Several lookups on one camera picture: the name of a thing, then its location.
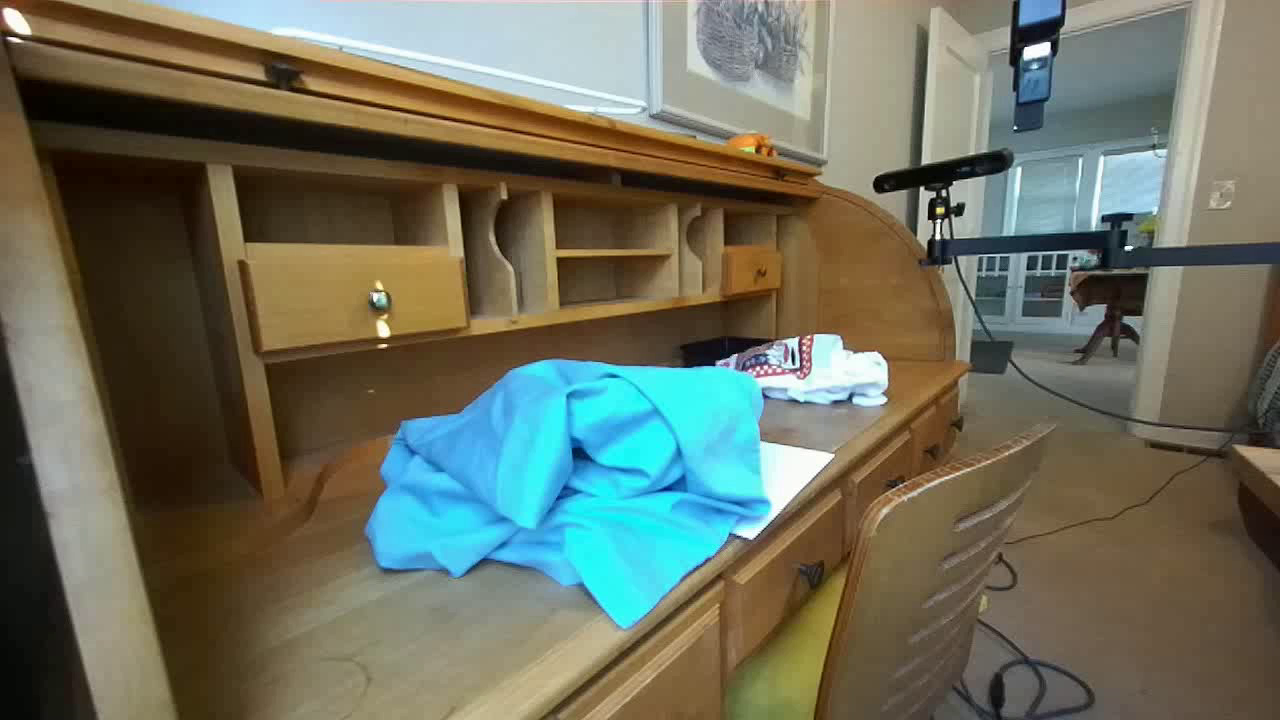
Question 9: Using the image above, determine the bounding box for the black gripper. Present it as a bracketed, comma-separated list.
[1009, 0, 1073, 136]

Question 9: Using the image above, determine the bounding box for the white towel with red print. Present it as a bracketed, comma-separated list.
[717, 334, 892, 414]

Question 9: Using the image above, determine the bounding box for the small desk drawer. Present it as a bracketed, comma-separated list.
[721, 239, 787, 299]

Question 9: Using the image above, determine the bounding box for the large desk drawer brass knob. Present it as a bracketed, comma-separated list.
[235, 239, 473, 357]

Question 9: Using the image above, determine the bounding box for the wooden roll-top desk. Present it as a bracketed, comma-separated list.
[0, 0, 972, 720]

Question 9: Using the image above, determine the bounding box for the white door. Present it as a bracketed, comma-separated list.
[918, 4, 998, 338]

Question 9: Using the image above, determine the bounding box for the white paned window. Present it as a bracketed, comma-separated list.
[972, 143, 1171, 334]

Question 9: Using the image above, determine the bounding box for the framed picture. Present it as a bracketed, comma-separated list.
[645, 0, 838, 163]

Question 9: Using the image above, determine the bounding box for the small black floor box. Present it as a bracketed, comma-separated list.
[967, 338, 1016, 375]

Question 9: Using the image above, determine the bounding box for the white paper sheet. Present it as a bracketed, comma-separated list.
[730, 436, 838, 545]

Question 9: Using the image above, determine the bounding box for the wooden bench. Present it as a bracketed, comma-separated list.
[1229, 439, 1280, 572]

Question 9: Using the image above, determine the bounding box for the wooden slatted chair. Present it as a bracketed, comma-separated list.
[812, 419, 1060, 720]

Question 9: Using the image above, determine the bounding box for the blue cloth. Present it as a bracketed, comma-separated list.
[363, 357, 778, 632]

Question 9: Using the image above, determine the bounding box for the green chair cushion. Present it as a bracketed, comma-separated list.
[721, 566, 853, 720]

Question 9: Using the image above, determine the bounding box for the black stereo camera bar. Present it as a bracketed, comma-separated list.
[874, 148, 1016, 197]

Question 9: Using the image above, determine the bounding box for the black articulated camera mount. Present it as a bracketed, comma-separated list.
[922, 186, 1280, 271]

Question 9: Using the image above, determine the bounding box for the dark wooden pedestal table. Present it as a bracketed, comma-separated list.
[1068, 269, 1154, 370]

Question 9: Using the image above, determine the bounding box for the long black floor cable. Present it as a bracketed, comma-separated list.
[948, 258, 1253, 439]

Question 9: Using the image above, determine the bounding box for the thin black floor cable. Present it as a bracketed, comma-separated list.
[1006, 452, 1211, 553]

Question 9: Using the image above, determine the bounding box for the coiled black floor cable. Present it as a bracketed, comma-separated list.
[948, 553, 1099, 720]

